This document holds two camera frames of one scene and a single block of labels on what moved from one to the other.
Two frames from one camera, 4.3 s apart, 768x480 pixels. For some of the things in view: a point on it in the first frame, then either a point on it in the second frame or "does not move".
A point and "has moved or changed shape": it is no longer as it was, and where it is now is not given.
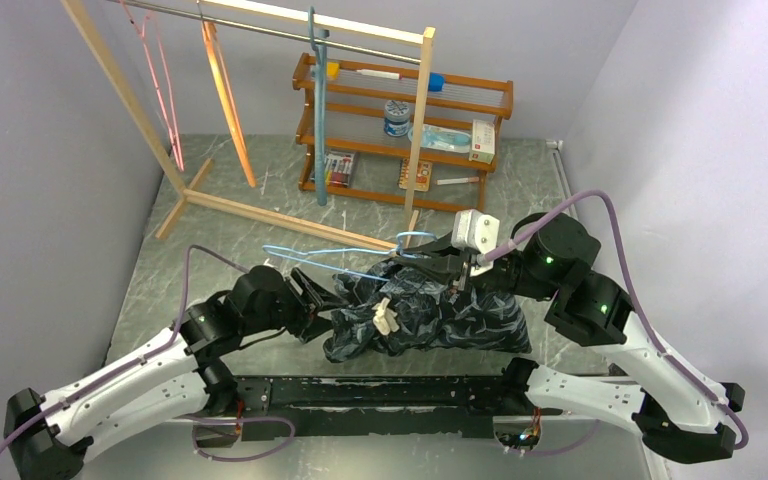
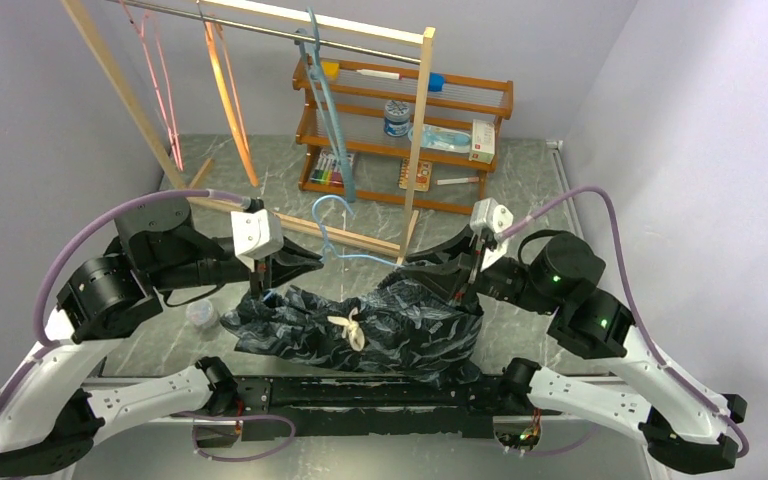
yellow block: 332,70 does not move
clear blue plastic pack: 444,138 does not move
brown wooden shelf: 370,118 does not move
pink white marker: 457,181 does not move
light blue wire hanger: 269,249 -> 330,248
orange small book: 423,175 does not move
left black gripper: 307,323 -> 291,261
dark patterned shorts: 394,308 has moved or changed shape
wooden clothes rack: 141,123 does not move
